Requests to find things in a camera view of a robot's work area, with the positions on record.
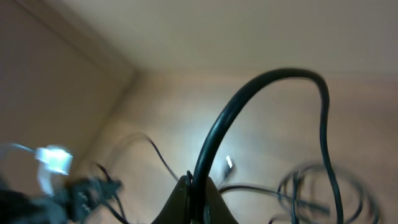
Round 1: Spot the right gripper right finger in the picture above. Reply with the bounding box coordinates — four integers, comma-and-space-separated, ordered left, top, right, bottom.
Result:
203, 177, 238, 224

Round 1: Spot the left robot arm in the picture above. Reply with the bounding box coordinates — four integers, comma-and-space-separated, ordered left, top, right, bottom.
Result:
1, 178, 122, 223

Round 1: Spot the thin black USB cable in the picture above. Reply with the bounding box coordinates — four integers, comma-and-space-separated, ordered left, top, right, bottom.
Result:
93, 133, 380, 224

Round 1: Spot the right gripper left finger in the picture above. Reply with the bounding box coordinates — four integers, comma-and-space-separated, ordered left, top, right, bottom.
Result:
152, 175, 190, 224

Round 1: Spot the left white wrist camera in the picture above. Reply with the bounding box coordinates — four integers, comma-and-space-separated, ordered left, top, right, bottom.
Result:
35, 145, 73, 195

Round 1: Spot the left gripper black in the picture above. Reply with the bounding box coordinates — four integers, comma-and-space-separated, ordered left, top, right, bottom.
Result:
66, 178, 122, 223

